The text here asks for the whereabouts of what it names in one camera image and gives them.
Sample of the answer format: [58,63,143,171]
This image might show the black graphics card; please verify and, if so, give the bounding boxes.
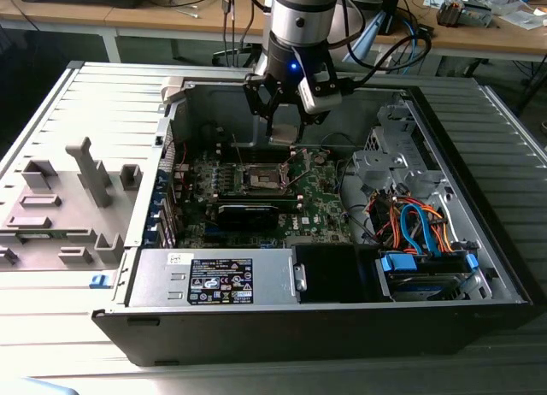
[215,202,279,233]

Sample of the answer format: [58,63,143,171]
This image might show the CPU socket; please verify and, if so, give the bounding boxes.
[238,160,294,196]

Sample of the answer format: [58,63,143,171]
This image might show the wooden desk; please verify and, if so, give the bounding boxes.
[0,0,547,56]

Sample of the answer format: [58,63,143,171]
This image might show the metal socket cover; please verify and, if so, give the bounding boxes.
[281,148,315,189]

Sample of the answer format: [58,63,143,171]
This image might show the black PC case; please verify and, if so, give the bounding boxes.
[91,76,535,368]

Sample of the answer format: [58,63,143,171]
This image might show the grey parts rack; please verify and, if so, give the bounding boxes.
[0,136,144,272]

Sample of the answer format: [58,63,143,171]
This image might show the green motherboard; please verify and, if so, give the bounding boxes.
[174,144,356,249]

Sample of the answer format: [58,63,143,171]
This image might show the silver disk bay cage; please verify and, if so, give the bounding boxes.
[352,102,450,199]

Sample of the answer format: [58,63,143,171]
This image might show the hard disk blue carrier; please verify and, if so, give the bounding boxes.
[375,249,482,304]

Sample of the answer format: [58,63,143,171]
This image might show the orange wire bundle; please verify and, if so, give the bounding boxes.
[367,189,459,256]

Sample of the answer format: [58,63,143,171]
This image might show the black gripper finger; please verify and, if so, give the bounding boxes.
[296,105,322,142]
[242,72,284,136]

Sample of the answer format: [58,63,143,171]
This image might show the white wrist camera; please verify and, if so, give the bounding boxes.
[297,76,344,115]

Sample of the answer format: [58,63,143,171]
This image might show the black desktop stand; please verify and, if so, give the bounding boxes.
[377,0,403,36]

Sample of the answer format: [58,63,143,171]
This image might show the clear plastic bag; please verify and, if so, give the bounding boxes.
[497,8,547,32]

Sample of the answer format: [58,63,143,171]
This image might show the black chair base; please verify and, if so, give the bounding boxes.
[212,44,257,69]

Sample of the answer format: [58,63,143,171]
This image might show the copper CPU cooler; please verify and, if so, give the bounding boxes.
[435,0,462,28]

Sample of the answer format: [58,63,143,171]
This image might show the silver drive unit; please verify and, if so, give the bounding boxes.
[459,0,497,28]

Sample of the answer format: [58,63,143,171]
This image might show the black fan shroud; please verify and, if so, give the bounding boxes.
[294,243,381,304]

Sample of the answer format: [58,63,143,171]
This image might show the thin blue cable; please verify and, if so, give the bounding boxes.
[401,16,431,75]

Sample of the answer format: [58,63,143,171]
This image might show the black camera cable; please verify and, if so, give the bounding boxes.
[337,27,433,92]

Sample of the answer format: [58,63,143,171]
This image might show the silver power supply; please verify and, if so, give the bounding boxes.
[126,247,309,309]

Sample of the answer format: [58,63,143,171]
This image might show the pale blue rounded object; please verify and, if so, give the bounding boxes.
[0,376,80,395]

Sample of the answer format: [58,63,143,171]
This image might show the blue wire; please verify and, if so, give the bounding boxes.
[401,200,442,257]

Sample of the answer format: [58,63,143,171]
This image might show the silver CPU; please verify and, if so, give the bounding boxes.
[269,124,299,147]

